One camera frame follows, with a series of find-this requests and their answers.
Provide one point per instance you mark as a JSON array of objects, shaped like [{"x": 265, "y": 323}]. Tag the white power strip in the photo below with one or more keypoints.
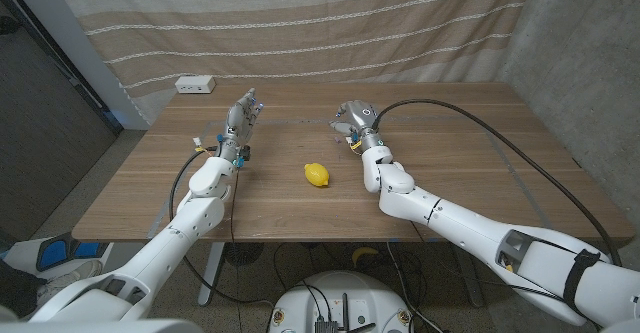
[{"x": 195, "y": 84}]

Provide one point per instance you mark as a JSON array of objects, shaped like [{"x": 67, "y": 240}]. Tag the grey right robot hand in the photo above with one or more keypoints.
[{"x": 360, "y": 118}]

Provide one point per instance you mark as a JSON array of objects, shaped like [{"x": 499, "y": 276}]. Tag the grey shoe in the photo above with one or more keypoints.
[{"x": 67, "y": 278}]

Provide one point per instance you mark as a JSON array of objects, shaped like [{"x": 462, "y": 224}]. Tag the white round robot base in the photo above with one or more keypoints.
[{"x": 370, "y": 298}]

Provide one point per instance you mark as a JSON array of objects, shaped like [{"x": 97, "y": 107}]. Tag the dark perforated wall panel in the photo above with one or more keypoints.
[{"x": 45, "y": 138}]

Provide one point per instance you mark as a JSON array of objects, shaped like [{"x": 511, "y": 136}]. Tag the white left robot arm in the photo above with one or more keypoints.
[{"x": 165, "y": 245}]

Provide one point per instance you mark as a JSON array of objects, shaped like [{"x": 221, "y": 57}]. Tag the white device with blue pads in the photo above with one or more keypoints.
[{"x": 55, "y": 253}]

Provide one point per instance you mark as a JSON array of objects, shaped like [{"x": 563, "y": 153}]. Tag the beige striped backdrop cloth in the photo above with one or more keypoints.
[{"x": 300, "y": 28}]

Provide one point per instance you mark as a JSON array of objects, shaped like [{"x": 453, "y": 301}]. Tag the yellow lemon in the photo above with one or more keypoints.
[{"x": 316, "y": 174}]

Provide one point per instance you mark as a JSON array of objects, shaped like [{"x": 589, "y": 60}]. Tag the white table leg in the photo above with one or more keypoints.
[{"x": 212, "y": 268}]

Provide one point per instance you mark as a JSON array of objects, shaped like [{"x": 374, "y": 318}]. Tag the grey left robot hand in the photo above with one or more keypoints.
[{"x": 240, "y": 123}]

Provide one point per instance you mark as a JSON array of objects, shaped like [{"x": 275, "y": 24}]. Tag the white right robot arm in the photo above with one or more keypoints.
[{"x": 475, "y": 230}]

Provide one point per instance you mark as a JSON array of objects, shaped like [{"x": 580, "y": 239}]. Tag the round black floor grille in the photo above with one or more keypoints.
[{"x": 243, "y": 254}]

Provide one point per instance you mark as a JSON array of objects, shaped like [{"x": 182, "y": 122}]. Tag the white robot torso edge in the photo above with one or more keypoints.
[{"x": 100, "y": 327}]

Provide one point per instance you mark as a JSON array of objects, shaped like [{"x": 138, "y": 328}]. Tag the yellow banana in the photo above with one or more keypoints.
[{"x": 364, "y": 253}]

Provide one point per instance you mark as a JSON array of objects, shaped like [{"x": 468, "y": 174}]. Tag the grey table leg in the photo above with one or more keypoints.
[{"x": 470, "y": 278}]

